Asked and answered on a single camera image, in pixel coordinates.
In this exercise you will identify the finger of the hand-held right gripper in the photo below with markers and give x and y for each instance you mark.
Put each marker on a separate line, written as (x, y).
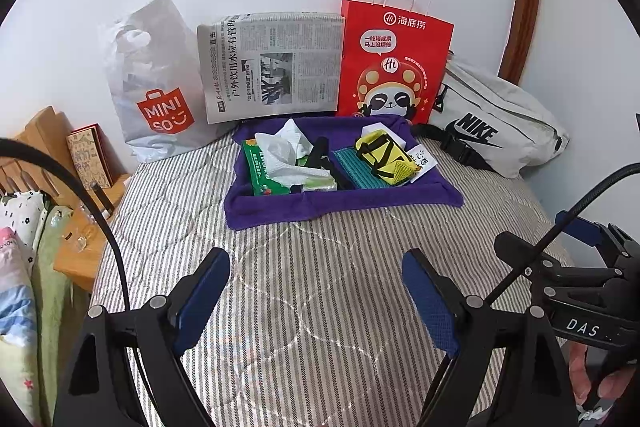
(580, 227)
(515, 249)

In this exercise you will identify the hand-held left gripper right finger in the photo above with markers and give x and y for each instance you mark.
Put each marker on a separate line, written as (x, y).
(430, 302)

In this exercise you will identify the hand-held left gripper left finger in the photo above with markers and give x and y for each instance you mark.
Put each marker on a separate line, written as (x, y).
(200, 302)

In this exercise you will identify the small printed packet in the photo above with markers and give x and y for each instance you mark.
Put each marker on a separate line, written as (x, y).
(422, 162)

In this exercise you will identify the purple towel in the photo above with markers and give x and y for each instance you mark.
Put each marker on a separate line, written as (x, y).
(350, 202)

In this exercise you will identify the green snack packet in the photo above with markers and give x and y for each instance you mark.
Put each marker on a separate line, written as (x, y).
(255, 172)

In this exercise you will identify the teal scrubbing pad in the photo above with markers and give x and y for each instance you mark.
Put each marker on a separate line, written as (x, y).
(350, 169)

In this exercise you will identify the yellow mesh pouch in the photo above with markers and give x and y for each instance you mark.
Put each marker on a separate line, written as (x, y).
(380, 152)

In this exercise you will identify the green tissue pack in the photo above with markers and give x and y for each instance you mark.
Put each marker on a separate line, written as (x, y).
(317, 181)

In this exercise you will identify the white tissue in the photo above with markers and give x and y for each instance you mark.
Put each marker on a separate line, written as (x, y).
(280, 152)

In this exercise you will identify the white sponge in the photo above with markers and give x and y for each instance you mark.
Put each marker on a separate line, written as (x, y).
(372, 129)

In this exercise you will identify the person's right hand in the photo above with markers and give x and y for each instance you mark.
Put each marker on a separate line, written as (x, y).
(587, 377)

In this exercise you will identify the wooden bedside table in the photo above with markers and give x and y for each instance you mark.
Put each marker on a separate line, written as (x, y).
(75, 252)

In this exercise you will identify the black cylindrical object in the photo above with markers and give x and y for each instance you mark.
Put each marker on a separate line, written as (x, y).
(102, 202)

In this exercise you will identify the grey waist bag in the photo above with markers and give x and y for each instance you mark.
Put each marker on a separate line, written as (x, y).
(500, 107)

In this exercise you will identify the light green cloth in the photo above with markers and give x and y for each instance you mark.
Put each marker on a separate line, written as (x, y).
(55, 287)

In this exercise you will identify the patterned book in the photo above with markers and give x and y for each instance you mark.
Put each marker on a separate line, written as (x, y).
(87, 157)

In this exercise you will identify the colourful patterned quilt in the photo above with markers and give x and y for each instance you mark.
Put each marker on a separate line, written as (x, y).
(15, 307)

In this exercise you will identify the white floral pillow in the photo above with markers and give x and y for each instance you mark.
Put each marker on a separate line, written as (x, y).
(22, 212)

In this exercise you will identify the white plastic shopping bag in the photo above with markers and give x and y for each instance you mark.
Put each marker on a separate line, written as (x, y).
(150, 72)

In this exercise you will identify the red paper bag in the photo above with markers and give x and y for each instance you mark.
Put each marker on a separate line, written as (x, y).
(395, 42)

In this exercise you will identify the folded newspaper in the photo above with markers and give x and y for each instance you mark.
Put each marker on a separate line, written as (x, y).
(270, 67)

